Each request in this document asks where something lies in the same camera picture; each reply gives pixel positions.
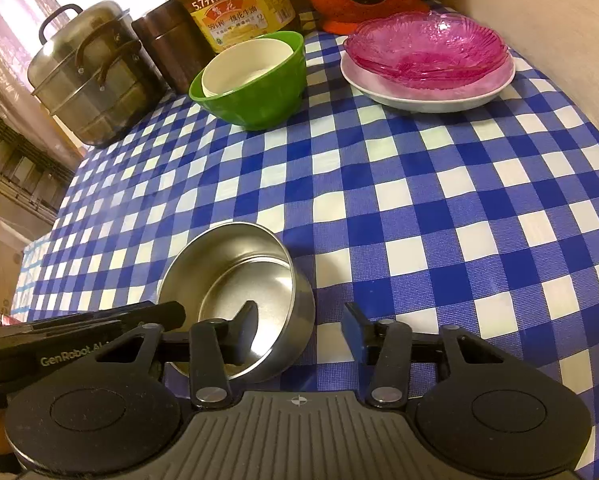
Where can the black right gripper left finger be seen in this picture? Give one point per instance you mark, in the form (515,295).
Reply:
(123,405)

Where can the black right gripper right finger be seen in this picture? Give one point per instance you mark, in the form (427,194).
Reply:
(471,406)

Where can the stainless steel bowl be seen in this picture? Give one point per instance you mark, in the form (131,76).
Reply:
(227,265)

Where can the green plastic bowl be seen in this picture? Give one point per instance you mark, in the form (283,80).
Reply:
(267,101)

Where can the cream plastic bowl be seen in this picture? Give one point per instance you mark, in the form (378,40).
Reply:
(243,63)

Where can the large purple glass plate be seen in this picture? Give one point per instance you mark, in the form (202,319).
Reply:
(427,50)

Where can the blue white checkered tablecloth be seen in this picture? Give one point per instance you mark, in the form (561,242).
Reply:
(487,219)

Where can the stainless steel steamer pot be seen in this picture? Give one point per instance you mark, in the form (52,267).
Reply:
(92,72)

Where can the white ceramic plate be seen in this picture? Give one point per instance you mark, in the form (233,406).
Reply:
(428,101)

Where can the brown metal canister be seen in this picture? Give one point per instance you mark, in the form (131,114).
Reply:
(175,44)

